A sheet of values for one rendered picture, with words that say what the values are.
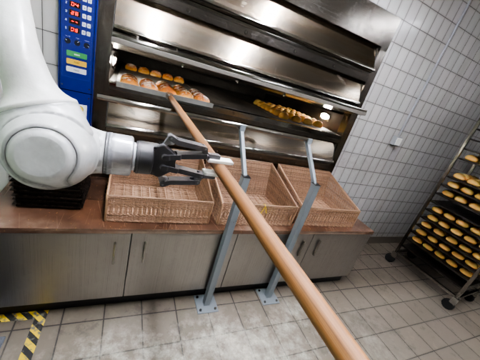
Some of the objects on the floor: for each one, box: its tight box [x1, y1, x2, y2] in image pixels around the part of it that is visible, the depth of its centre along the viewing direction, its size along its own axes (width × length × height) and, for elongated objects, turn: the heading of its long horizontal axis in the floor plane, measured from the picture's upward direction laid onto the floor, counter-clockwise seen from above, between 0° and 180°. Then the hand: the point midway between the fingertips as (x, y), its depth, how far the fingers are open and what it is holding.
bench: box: [0, 176, 374, 314], centre depth 188 cm, size 56×242×58 cm, turn 78°
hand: (218, 166), depth 67 cm, fingers closed on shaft, 3 cm apart
